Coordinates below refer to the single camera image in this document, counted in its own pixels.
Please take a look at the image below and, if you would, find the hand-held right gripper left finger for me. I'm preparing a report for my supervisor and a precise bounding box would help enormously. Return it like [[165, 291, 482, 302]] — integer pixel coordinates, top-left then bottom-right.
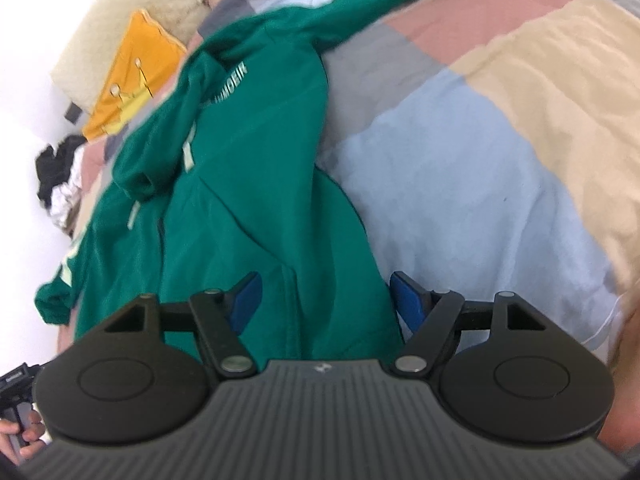
[[102, 272, 264, 377]]

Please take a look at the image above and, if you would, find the patchwork quilt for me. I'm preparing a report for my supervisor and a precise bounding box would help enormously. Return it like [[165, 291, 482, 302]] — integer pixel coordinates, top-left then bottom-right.
[[60, 0, 640, 361]]

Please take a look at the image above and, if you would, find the person's left hand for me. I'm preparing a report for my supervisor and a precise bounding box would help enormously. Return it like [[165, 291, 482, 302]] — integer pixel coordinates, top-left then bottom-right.
[[0, 407, 53, 461]]

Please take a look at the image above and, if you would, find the yellow crown pillow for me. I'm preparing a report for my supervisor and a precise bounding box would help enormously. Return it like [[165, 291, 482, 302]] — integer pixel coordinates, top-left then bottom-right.
[[82, 9, 189, 142]]

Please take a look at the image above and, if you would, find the black clothes pile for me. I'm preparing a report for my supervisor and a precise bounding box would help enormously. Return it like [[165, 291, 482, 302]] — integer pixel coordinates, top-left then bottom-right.
[[35, 135, 90, 207]]

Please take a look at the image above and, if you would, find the cream quilted headboard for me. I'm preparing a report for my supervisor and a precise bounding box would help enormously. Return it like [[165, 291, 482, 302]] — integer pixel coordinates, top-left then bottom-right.
[[50, 0, 268, 113]]

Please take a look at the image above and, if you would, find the green hoodie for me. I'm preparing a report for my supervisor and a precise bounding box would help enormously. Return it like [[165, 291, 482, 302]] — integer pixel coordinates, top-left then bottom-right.
[[34, 0, 507, 357]]

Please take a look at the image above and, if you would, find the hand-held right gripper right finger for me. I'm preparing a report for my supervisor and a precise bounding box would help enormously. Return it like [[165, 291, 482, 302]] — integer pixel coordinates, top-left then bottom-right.
[[389, 270, 549, 377]]

